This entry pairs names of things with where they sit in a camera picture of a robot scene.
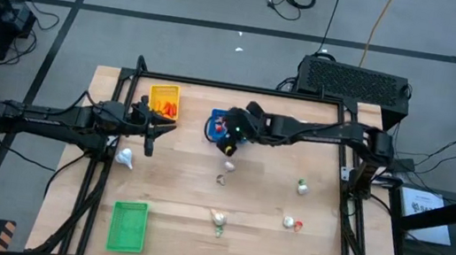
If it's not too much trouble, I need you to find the green plastic basket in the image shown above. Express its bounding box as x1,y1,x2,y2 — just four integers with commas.
104,198,151,255

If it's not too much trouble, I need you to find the black hanging cable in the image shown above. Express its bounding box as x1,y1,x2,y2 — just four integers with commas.
318,0,344,57

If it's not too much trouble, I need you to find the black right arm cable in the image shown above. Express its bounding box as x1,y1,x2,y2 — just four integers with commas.
201,113,224,146

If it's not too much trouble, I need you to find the yellow hanging cable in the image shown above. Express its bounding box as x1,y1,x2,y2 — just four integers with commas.
359,0,397,71

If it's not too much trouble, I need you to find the white paper sheet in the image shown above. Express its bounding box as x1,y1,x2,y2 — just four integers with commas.
394,186,456,247

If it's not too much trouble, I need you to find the large white garlic bulb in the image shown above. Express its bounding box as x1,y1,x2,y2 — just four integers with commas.
113,146,136,171

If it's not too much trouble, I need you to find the black perforated computer case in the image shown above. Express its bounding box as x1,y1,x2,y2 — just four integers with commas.
290,52,416,134

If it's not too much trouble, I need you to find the blue plastic basket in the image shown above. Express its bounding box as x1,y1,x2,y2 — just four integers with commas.
205,106,240,145

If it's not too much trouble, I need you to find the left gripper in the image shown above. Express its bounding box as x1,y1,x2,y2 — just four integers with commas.
123,93,181,160

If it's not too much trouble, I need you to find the yellow plastic basket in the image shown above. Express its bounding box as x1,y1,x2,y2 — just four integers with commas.
145,81,184,121

